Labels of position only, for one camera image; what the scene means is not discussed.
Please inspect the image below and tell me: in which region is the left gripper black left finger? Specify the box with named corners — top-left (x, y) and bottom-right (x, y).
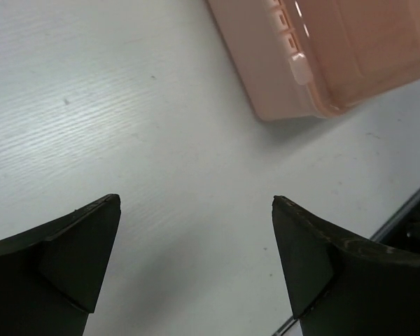
top-left (0, 194), bottom-right (121, 335)

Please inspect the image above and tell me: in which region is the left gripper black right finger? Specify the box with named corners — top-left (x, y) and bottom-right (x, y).
top-left (272, 196), bottom-right (420, 335)

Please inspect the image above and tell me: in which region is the pink plastic toolbox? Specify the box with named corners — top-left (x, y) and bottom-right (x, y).
top-left (209, 0), bottom-right (420, 121)

